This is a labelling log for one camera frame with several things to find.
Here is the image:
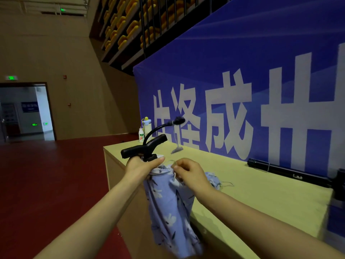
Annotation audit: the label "blue banner with white characters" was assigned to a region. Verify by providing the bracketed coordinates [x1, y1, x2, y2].
[133, 0, 345, 251]

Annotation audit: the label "person's right forearm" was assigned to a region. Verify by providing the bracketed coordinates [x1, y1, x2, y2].
[195, 186, 345, 259]

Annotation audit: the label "black device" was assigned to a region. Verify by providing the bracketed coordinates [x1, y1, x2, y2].
[331, 168, 345, 203]

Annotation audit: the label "person's left forearm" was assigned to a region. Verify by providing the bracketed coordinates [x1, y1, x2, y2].
[34, 178, 141, 259]

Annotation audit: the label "blue floral cloth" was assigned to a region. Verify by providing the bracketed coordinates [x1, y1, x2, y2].
[143, 159, 223, 258]

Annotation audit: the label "long black bar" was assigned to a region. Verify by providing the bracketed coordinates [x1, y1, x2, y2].
[247, 158, 333, 188]

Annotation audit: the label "white bottle with yellow cap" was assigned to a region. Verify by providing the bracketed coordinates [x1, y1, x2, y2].
[142, 117, 152, 138]

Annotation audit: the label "person's left hand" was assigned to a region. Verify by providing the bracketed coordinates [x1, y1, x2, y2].
[125, 156, 165, 187]

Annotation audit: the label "person's right hand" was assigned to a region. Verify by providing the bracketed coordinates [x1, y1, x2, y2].
[172, 158, 217, 199]

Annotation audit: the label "blue wall sign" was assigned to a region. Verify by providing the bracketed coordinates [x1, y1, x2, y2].
[21, 101, 39, 113]

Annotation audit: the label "rows of yellow seats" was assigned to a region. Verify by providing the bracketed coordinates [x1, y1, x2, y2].
[101, 0, 205, 51]

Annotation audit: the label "black balcony railing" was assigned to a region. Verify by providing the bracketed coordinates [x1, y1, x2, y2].
[139, 0, 239, 59]

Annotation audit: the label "light wooden counter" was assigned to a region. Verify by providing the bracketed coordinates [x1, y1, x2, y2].
[103, 140, 335, 259]

